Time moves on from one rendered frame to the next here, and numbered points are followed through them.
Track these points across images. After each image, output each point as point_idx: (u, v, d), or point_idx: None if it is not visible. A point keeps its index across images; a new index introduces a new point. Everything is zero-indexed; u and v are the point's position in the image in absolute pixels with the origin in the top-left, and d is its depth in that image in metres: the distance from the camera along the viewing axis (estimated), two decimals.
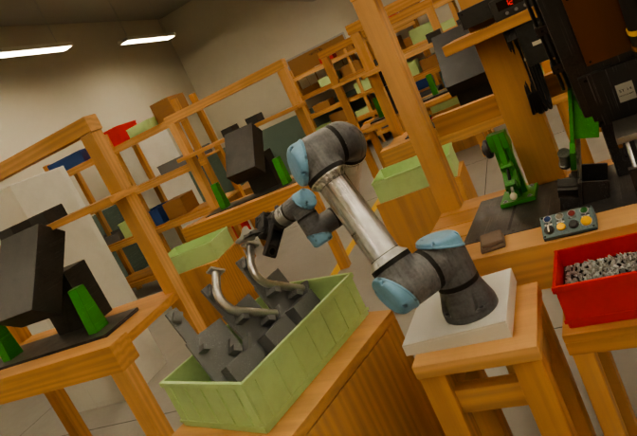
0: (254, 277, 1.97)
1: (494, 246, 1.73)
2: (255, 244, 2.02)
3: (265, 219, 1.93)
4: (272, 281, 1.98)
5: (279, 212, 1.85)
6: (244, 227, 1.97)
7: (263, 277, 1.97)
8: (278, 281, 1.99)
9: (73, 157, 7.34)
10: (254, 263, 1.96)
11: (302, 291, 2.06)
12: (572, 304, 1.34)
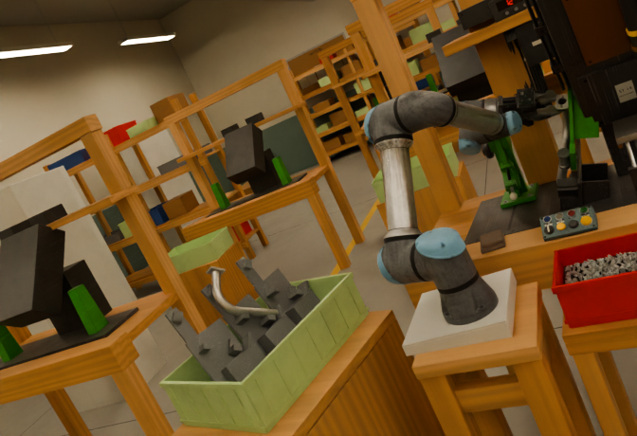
0: None
1: (494, 246, 1.73)
2: (556, 105, 1.79)
3: None
4: (562, 142, 1.87)
5: None
6: (550, 89, 1.79)
7: (564, 134, 1.87)
8: None
9: (73, 157, 7.34)
10: (561, 116, 1.86)
11: None
12: (572, 304, 1.34)
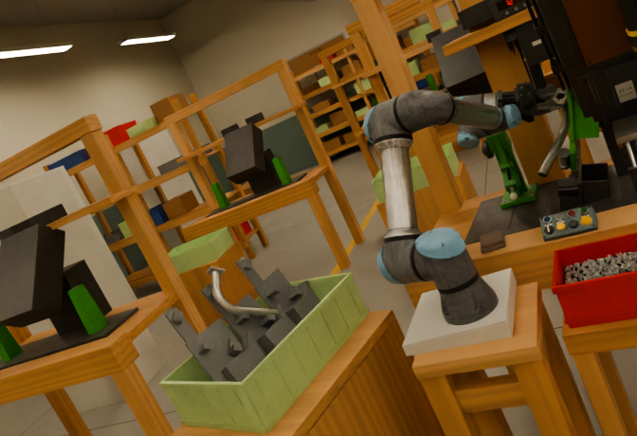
0: None
1: (494, 246, 1.73)
2: (554, 99, 1.79)
3: (517, 91, 1.84)
4: (555, 136, 1.88)
5: None
6: (550, 84, 1.79)
7: (560, 128, 1.87)
8: (553, 142, 1.88)
9: (73, 157, 7.34)
10: (560, 110, 1.85)
11: (542, 174, 1.86)
12: (572, 304, 1.34)
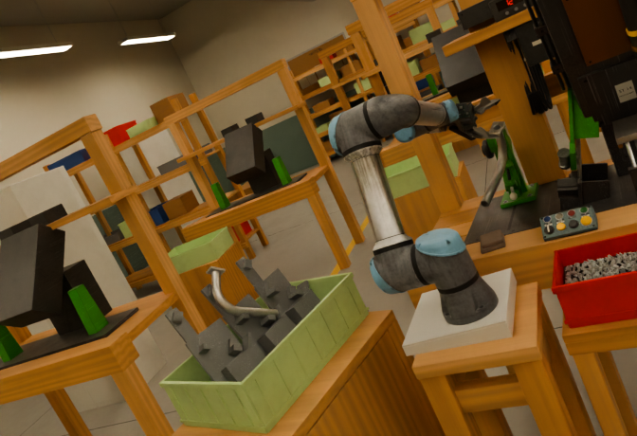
0: (506, 156, 1.92)
1: (494, 246, 1.73)
2: (491, 130, 1.86)
3: None
4: (495, 171, 1.91)
5: None
6: (483, 97, 1.89)
7: (498, 163, 1.92)
8: (492, 176, 1.90)
9: (73, 157, 7.34)
10: (497, 145, 1.92)
11: (484, 205, 1.85)
12: (572, 304, 1.34)
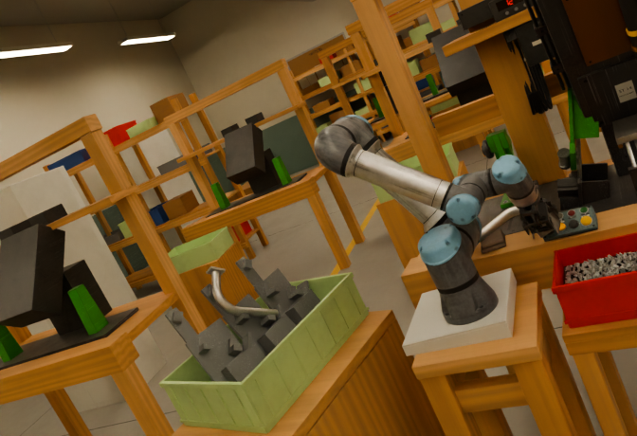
0: None
1: (494, 246, 1.73)
2: None
3: (542, 211, 1.50)
4: (502, 216, 1.74)
5: (534, 186, 1.45)
6: (558, 231, 1.55)
7: (512, 213, 1.73)
8: (496, 221, 1.75)
9: (73, 157, 7.34)
10: None
11: None
12: (572, 304, 1.34)
